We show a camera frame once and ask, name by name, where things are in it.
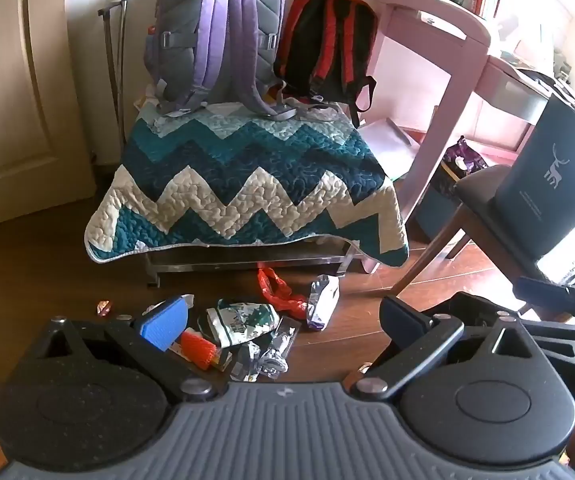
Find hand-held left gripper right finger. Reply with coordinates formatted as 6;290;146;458
350;295;543;403

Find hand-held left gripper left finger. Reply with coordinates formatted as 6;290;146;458
32;297;215;403

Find green white snack bag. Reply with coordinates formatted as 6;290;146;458
202;299;283;350

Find silver purple snack wrapper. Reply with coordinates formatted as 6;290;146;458
306;274;341;332

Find dark blue deer paper bag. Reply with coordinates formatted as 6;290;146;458
497;92;575;258

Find clear plastic wrapper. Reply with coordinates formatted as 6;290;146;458
230;317;302;381

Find red plastic bag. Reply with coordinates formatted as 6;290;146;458
257;266;311;318

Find dark waste bin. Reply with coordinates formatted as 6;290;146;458
415;160;464;241

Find wooden chair dark cushion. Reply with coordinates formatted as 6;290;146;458
390;165;575;321

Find purple printed plastic bag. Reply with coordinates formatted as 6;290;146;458
442;136;489;176

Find white paper sheets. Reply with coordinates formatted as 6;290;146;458
357;117;421;181

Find teal white zigzag quilt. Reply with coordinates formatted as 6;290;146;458
84;102;409;268

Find pink desk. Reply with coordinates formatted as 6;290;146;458
365;0;575;218

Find metal folding rack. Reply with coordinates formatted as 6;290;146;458
97;0;133;148

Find cream door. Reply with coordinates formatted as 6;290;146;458
0;0;98;235

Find red black backpack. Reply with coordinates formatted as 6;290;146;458
272;0;379;128

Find purple grey backpack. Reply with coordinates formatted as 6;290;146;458
143;0;308;122

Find metal bench frame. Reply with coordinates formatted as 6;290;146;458
140;239;363;288

